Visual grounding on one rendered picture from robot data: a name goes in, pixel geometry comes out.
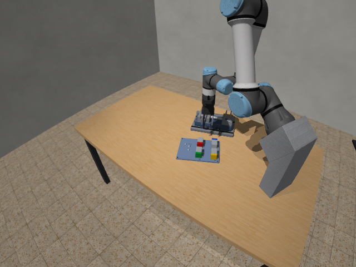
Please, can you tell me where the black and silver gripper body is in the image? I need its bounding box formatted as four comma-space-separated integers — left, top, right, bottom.
201, 88, 216, 115

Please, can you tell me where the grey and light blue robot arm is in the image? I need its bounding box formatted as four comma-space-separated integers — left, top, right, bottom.
202, 0, 295, 135

